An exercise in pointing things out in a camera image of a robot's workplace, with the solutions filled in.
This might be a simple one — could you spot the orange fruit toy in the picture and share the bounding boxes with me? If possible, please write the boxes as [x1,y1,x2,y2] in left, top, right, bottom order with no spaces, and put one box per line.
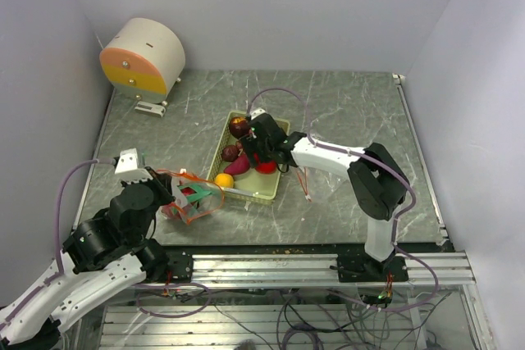
[214,173,235,189]

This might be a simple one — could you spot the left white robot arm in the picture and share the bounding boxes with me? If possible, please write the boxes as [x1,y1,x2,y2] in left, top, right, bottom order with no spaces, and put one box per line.
[1,167,174,349]

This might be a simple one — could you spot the bright red apple toy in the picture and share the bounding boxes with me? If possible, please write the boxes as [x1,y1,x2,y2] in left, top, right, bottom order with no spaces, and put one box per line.
[254,154,277,175]

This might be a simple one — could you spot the dark brown passion fruit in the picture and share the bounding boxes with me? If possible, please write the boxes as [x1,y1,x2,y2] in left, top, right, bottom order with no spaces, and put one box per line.
[221,144,240,162]

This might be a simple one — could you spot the purple sweet potato toy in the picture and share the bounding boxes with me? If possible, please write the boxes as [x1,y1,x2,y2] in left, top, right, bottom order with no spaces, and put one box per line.
[223,154,251,176]

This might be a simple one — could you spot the aluminium frame rail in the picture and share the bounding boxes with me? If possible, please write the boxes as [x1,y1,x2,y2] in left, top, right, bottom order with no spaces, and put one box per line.
[48,243,493,350]

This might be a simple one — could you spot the round cream drawer cabinet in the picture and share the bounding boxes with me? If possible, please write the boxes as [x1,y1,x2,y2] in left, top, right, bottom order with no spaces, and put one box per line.
[99,17,186,104]

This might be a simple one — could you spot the pink dragon fruit toy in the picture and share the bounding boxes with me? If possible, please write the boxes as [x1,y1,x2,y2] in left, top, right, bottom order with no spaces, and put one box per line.
[160,182,221,225]

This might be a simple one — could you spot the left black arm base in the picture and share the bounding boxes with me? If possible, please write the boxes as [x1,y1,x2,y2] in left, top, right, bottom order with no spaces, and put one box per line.
[133,239,194,284]

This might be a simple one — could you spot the loose cables under table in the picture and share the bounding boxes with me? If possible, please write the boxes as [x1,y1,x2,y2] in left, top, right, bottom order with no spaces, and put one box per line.
[135,259,456,350]

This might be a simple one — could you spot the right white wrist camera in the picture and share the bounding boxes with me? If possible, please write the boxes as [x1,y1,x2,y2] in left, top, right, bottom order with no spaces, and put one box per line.
[249,107,267,120]

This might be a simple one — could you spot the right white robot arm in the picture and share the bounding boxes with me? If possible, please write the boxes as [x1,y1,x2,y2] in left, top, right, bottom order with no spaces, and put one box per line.
[240,112,412,281]

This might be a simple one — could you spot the clear orange zip bag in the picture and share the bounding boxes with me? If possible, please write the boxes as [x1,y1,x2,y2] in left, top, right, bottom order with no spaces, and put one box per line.
[157,169,225,225]

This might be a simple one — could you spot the dark red apple toy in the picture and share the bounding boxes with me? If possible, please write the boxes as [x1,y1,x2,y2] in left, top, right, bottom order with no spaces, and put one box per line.
[228,116,250,139]

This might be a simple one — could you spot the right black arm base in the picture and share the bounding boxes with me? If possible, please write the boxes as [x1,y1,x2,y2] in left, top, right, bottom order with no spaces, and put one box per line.
[330,252,409,283]

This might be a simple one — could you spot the small white grey block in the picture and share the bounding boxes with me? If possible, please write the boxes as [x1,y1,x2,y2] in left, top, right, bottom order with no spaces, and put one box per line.
[135,101,166,118]

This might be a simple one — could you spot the white corner clip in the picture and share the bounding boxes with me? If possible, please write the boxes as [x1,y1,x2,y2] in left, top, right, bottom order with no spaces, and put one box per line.
[392,73,405,84]

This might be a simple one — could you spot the pale green plastic basket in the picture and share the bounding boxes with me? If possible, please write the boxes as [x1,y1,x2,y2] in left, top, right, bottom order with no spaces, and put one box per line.
[207,110,281,205]

